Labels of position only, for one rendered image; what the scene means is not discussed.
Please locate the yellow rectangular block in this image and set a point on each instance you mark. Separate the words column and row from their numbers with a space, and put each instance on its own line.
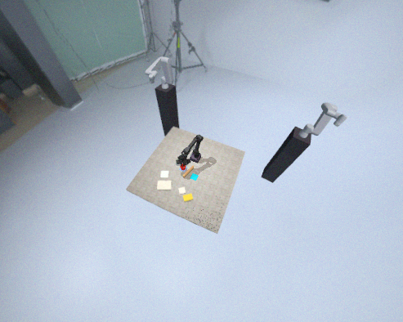
column 187, row 197

